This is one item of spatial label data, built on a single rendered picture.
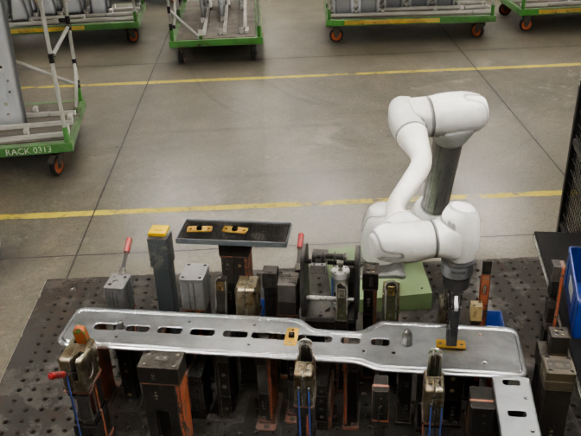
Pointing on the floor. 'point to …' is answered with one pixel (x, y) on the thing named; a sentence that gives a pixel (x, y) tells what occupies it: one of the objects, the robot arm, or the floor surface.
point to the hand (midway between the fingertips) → (451, 332)
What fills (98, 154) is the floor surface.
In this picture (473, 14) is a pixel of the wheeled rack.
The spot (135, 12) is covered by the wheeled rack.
